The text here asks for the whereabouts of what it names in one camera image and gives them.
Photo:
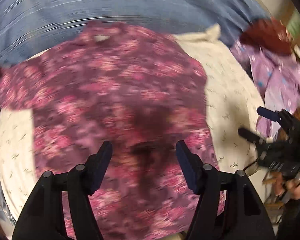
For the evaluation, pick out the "purple pink floral shirt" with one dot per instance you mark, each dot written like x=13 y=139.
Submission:
x=141 y=90

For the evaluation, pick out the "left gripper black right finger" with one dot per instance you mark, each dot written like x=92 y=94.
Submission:
x=229 y=207

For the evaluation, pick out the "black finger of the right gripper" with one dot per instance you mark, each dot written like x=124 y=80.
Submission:
x=251 y=137
x=268 y=114

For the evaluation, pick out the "cream leaf-print duvet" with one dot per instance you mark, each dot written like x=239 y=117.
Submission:
x=231 y=101

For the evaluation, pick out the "blue plaid quilt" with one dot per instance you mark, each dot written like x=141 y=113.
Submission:
x=28 y=27

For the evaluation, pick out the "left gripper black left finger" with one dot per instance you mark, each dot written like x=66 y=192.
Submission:
x=42 y=216

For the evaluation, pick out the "person's right hand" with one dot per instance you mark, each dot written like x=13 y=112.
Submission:
x=280 y=186

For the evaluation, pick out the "dark red cloth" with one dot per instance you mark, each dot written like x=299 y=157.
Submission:
x=270 y=34

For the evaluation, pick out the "lilac floral garment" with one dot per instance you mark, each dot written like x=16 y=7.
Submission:
x=276 y=77

